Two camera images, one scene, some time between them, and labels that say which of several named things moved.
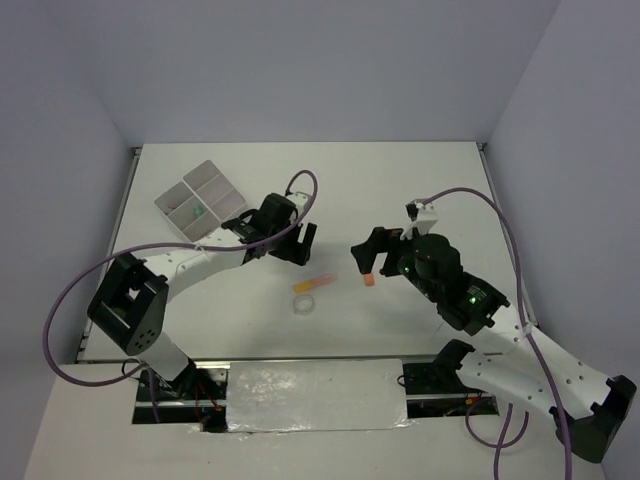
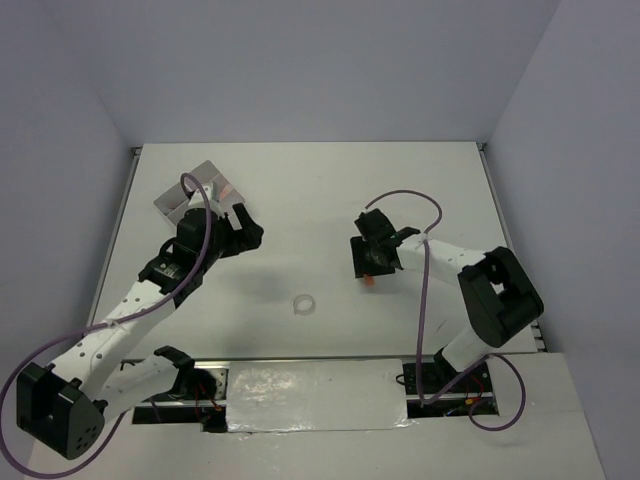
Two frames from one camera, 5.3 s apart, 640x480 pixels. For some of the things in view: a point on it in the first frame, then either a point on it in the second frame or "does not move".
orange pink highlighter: [302, 286] -> [225, 191]
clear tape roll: [303, 304] does not move
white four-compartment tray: [215, 190] does not move
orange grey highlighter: [369, 280] does not move
